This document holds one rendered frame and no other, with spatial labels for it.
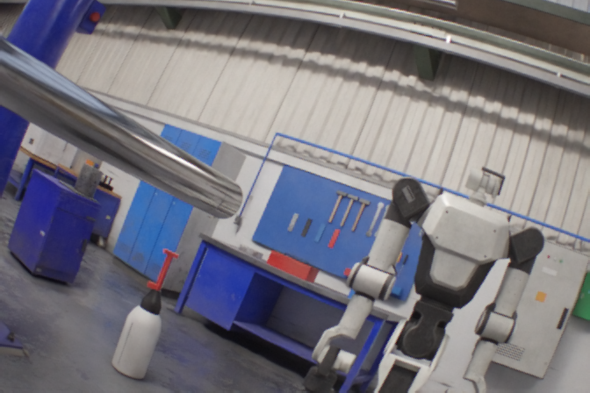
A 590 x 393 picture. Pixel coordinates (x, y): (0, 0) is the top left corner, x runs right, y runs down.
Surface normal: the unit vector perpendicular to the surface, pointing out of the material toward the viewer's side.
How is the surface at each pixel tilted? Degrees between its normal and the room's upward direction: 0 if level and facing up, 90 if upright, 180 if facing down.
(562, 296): 90
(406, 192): 90
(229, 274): 90
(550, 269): 90
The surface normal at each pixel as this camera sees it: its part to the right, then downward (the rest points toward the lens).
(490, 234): -0.25, -0.24
